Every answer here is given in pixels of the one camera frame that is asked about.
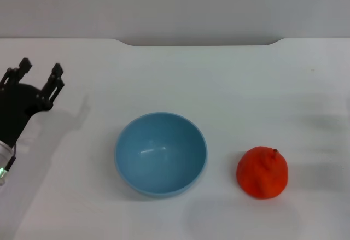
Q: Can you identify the blue bowl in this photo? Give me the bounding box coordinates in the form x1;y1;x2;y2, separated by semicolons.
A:
114;112;208;198

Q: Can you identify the orange fruit with stem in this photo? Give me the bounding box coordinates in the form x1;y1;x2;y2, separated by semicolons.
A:
236;145;289;200

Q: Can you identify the thin left arm cable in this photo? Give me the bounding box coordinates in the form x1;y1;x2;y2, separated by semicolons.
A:
5;143;18;171

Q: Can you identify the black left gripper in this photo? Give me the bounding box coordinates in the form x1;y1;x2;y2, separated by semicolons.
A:
0;57;65;145

